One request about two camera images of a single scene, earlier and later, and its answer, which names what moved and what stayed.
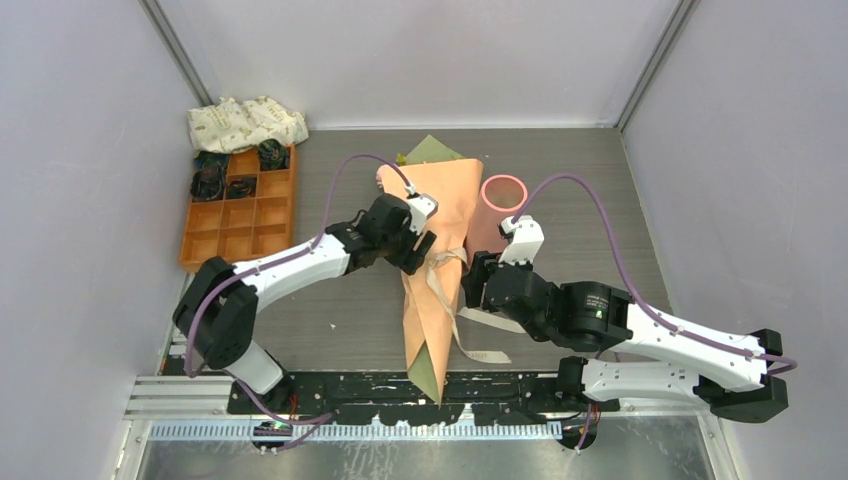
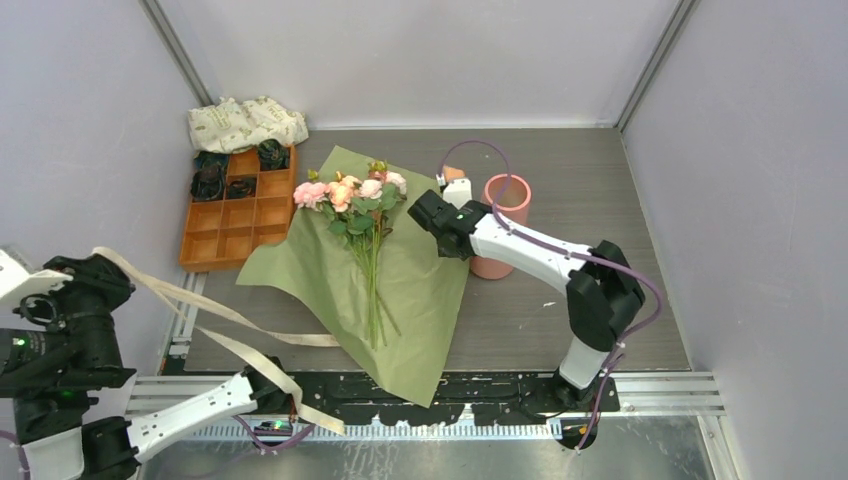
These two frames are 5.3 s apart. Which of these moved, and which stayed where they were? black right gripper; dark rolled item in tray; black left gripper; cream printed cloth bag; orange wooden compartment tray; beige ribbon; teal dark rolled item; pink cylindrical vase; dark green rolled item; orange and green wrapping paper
Moved: orange and green wrapping paper; black right gripper; black left gripper; beige ribbon
Stayed: teal dark rolled item; dark green rolled item; dark rolled item in tray; orange wooden compartment tray; cream printed cloth bag; pink cylindrical vase
